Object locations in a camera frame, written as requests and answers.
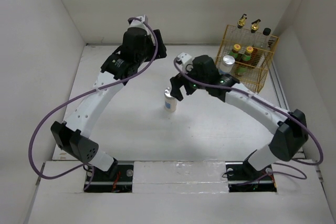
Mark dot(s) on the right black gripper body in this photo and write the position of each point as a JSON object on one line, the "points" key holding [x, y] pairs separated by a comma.
{"points": [[194, 74]]}

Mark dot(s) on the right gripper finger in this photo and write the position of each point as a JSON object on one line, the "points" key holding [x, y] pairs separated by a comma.
{"points": [[176, 83], [190, 88]]}

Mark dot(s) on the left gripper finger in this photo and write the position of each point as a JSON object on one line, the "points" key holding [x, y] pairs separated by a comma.
{"points": [[162, 51], [157, 32]]}

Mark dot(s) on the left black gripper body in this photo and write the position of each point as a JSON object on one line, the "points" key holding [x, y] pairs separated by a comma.
{"points": [[148, 54]]}

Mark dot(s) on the silver lid jar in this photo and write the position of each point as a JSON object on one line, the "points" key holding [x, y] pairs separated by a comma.
{"points": [[226, 64], [170, 101]]}

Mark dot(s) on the chili sauce bottle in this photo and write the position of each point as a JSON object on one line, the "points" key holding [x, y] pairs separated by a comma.
{"points": [[243, 63], [235, 51]]}

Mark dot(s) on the square bottle dark residue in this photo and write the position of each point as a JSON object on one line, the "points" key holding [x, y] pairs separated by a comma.
{"points": [[253, 32]]}

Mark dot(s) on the clear gold spout bottle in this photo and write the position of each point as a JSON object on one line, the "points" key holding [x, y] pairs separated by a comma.
{"points": [[241, 22]]}

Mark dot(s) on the dark soy sauce bottle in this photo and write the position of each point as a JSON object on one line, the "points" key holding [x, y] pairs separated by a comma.
{"points": [[262, 42]]}

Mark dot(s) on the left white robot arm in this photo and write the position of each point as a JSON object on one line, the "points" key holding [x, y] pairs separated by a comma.
{"points": [[72, 135]]}

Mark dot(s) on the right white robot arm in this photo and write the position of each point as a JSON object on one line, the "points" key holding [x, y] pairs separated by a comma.
{"points": [[287, 127]]}

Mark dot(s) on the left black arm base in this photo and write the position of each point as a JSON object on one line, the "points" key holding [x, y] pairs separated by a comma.
{"points": [[99, 181]]}

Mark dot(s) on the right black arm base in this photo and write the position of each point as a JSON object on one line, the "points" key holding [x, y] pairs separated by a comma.
{"points": [[244, 179]]}

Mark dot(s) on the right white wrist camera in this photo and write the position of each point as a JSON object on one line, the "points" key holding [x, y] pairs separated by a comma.
{"points": [[184, 61]]}

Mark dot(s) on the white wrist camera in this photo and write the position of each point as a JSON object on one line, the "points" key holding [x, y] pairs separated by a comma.
{"points": [[138, 22], [184, 61]]}

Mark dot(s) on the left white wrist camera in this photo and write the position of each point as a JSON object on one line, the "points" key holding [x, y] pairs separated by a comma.
{"points": [[138, 22]]}

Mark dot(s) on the yellow wire rack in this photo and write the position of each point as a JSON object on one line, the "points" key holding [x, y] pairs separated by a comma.
{"points": [[259, 64]]}

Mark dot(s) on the metal mounting rail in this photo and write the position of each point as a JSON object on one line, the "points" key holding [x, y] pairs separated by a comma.
{"points": [[182, 172]]}

